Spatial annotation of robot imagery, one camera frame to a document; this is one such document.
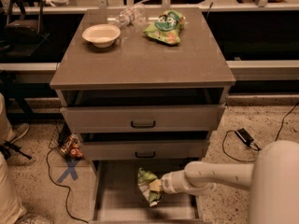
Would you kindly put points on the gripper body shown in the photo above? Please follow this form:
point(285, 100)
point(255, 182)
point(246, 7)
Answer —
point(168, 183)

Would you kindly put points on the green jalapeno chip bag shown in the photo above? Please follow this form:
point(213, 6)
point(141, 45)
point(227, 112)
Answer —
point(143, 181)

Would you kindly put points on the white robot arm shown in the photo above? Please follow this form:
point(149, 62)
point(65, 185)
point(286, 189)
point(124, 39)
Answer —
point(272, 181)

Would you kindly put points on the bottom grey open drawer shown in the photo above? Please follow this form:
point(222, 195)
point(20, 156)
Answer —
point(118, 200)

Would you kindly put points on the middle grey drawer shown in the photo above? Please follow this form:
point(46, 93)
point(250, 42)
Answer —
point(169, 149)

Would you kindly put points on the colourful snack bag on floor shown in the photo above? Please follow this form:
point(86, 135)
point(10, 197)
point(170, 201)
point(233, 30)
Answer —
point(71, 147)

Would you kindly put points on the grey drawer cabinet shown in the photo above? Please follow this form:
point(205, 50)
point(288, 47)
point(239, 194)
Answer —
point(138, 71)

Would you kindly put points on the top grey drawer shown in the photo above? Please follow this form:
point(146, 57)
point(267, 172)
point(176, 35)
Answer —
point(136, 119)

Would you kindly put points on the green cartoon snack bag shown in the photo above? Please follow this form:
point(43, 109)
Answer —
point(167, 28)

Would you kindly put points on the blue tape cross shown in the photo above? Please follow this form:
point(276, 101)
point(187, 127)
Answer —
point(70, 170)

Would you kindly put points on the black power adapter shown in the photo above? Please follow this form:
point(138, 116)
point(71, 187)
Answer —
point(244, 136)

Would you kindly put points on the grey sneaker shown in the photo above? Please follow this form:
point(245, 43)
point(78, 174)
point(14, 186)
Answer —
point(19, 132)

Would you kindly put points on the beige trouser leg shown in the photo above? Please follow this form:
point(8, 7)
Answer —
point(11, 208)

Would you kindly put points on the black tripod leg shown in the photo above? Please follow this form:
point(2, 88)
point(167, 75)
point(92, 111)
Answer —
point(6, 147)

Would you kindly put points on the white paper bowl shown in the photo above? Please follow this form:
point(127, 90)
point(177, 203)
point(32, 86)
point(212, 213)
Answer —
point(101, 35)

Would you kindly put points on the clear plastic water bottle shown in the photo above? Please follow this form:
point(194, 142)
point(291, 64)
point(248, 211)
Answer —
point(132, 15)

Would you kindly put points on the black chair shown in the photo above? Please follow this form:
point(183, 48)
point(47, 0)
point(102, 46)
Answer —
point(22, 35)

